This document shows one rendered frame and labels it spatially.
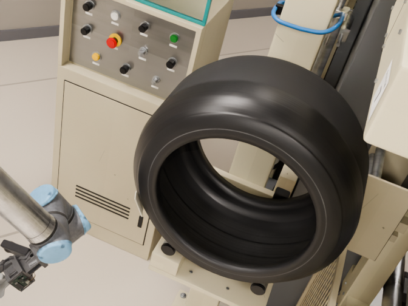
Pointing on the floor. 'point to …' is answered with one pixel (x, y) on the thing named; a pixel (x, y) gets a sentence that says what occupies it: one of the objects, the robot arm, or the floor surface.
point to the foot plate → (180, 298)
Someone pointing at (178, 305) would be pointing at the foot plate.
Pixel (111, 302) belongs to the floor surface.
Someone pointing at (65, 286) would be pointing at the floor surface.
